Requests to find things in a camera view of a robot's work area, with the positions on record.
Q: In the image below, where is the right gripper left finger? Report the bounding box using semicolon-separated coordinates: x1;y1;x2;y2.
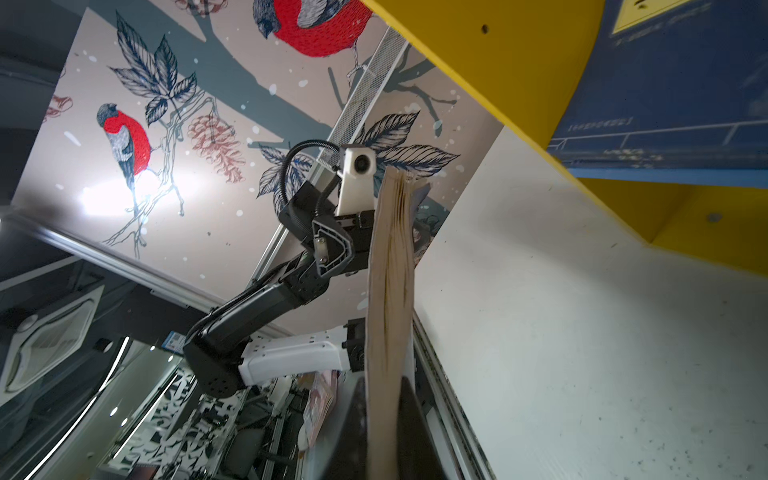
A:
320;377;368;480

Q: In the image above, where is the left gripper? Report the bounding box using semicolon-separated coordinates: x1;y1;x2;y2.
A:
278;182;432;279

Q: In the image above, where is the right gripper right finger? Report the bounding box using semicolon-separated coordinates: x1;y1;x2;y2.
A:
397;376;446;480

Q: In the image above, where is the blue book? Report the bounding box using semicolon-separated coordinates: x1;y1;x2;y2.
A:
548;1;767;170
365;167;424;479

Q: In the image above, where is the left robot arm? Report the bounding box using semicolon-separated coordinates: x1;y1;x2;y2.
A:
183;183;374;399

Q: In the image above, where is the yellow pink blue bookshelf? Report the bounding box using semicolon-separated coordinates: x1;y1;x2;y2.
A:
371;1;767;274

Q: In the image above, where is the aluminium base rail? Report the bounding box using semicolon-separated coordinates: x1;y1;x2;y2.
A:
412;315;496;480

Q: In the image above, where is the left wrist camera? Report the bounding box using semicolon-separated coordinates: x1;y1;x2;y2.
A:
336;145;377;216

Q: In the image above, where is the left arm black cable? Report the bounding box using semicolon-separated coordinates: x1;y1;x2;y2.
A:
278;139;342;208

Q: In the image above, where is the white wire mesh basket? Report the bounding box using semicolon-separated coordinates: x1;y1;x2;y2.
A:
328;27;408;146

